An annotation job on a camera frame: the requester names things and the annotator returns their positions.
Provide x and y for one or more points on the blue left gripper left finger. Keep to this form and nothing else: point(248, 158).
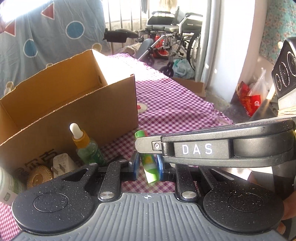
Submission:
point(135, 163)

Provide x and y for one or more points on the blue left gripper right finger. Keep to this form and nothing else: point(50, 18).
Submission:
point(160, 166)

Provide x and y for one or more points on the green tube bottle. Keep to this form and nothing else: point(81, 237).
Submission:
point(150, 168)

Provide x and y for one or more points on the green dropper bottle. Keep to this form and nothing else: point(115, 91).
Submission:
point(87, 148)

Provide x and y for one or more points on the white power adapter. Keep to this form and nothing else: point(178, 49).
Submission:
point(62, 164)

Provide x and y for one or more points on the gold lid black jar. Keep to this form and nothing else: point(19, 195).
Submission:
point(39, 175)

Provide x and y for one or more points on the white pill bottle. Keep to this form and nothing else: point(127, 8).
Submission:
point(10, 187)

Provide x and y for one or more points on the person's right hand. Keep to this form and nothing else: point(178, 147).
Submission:
point(289, 211)

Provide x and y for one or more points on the red plastic bag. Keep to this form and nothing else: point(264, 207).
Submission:
point(251, 103)

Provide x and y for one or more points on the purple checkered tablecloth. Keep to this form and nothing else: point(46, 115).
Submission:
point(171, 108)

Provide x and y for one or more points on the small cardboard box on floor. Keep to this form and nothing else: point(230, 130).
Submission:
point(195, 87)

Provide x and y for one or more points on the brown cardboard box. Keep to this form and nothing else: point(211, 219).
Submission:
point(90, 89)

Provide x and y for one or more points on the black wheelchair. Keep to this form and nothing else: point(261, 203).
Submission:
point(170, 36)

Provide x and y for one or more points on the blue patterned hanging blanket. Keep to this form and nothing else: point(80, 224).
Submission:
point(37, 34)

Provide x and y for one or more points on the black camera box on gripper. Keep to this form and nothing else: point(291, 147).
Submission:
point(283, 72)

